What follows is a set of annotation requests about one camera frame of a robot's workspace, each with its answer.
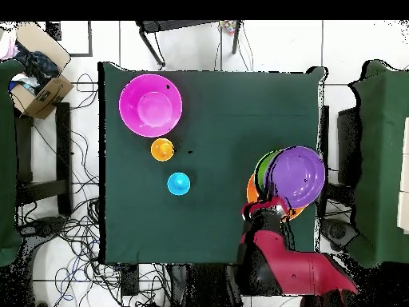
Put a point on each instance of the green bowl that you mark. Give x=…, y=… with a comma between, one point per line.
x=262, y=169

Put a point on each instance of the purple bowl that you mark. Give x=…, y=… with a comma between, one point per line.
x=297, y=176

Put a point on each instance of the blue cup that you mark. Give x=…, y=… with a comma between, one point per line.
x=178, y=184

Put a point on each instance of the pink bowl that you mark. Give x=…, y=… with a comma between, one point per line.
x=150, y=105

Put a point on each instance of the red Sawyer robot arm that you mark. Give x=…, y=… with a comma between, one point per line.
x=297, y=271

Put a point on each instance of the orange bowl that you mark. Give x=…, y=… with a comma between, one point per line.
x=251, y=192

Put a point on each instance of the orange cup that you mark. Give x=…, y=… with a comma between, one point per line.
x=162, y=149

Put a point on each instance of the dark green table cloth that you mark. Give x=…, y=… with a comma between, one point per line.
x=207, y=102

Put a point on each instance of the black box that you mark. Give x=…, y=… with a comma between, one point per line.
x=348, y=147

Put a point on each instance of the green cloth covered table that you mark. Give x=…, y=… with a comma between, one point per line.
x=383, y=144
x=8, y=160

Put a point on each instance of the colourful toy pile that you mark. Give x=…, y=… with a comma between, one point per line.
x=228, y=27

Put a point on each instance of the cardboard box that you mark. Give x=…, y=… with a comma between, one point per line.
x=48, y=99

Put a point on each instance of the dark blue cloth bundle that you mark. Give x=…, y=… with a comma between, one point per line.
x=38, y=64

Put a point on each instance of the pink white cloth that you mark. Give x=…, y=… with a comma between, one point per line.
x=8, y=44

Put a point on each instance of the black metal stool frame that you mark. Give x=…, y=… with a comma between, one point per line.
x=179, y=25

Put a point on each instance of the black bench frame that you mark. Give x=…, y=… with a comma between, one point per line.
x=63, y=144

